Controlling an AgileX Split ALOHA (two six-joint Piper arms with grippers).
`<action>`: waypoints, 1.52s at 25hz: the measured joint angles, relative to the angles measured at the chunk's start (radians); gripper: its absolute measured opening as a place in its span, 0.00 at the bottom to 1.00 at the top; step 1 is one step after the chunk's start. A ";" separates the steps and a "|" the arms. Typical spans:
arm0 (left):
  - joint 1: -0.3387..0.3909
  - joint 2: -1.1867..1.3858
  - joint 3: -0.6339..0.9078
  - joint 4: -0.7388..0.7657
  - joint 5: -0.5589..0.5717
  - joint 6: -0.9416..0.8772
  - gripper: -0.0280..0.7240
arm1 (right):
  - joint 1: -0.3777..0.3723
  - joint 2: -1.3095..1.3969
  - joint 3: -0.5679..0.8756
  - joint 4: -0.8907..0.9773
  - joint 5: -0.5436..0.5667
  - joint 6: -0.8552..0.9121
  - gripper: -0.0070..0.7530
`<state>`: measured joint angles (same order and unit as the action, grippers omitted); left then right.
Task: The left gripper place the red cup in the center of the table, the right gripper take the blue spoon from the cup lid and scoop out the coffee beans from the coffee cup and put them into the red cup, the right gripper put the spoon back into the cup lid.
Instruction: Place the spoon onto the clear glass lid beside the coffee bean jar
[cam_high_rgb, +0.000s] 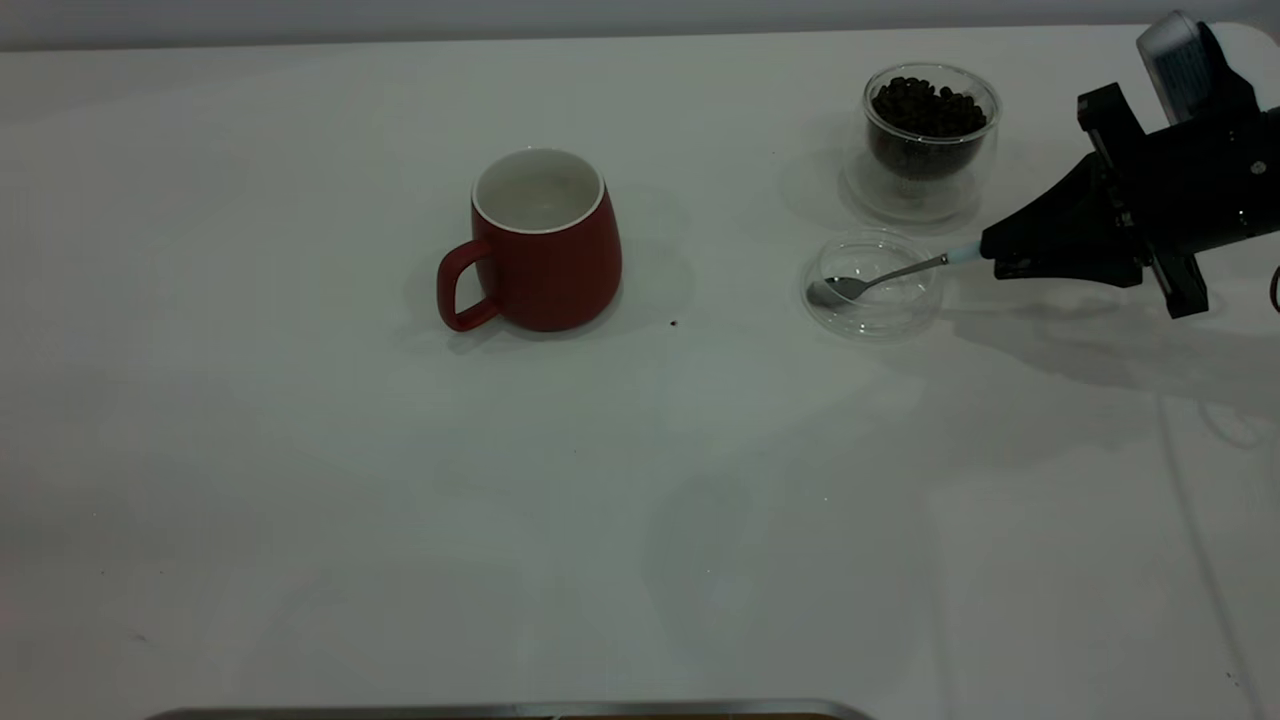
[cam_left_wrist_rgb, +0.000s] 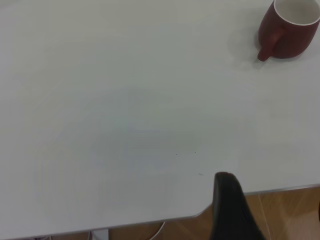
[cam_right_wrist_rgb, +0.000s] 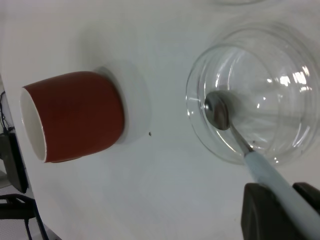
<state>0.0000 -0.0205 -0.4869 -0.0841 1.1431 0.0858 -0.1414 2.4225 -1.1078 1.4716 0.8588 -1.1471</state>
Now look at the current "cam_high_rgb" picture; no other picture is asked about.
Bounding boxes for clear round lid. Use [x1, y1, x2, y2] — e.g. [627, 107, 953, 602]
[803, 228, 946, 341]

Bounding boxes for double-wall glass cup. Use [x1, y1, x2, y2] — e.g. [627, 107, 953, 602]
[840, 62, 1003, 226]

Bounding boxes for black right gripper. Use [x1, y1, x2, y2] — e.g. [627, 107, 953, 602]
[980, 84, 1280, 321]

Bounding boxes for red ceramic mug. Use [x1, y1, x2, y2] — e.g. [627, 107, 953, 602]
[436, 148, 624, 334]

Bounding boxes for metal spoon light blue handle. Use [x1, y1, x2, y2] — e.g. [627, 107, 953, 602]
[806, 243, 986, 309]

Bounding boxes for roasted coffee beans pile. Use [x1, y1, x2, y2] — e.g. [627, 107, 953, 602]
[870, 76, 989, 181]

